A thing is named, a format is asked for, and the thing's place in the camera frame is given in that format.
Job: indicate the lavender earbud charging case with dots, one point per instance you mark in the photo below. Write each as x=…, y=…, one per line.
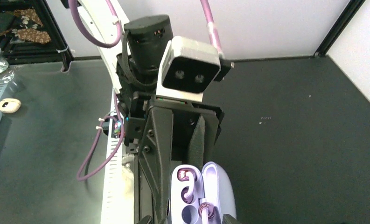
x=213, y=185

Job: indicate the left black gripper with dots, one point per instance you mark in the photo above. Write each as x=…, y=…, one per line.
x=161, y=129

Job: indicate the purple earbud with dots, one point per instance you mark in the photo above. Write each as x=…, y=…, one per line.
x=187, y=175
x=206, y=212

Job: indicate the white slotted cable duct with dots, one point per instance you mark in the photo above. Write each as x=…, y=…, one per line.
x=118, y=189

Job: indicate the brown patterned cloth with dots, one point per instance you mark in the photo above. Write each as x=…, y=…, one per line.
x=23, y=26

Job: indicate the cream earbud case pair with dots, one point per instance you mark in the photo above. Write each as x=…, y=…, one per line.
x=10, y=105

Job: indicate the black aluminium front rail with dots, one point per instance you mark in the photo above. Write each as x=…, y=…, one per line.
x=143, y=201

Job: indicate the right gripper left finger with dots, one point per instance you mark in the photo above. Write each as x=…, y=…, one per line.
x=146, y=220

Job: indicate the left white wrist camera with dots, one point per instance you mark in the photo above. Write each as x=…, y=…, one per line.
x=188, y=67

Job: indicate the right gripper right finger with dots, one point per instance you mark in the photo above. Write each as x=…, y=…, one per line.
x=231, y=219

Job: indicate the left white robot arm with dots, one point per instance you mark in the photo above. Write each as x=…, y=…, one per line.
x=132, y=52

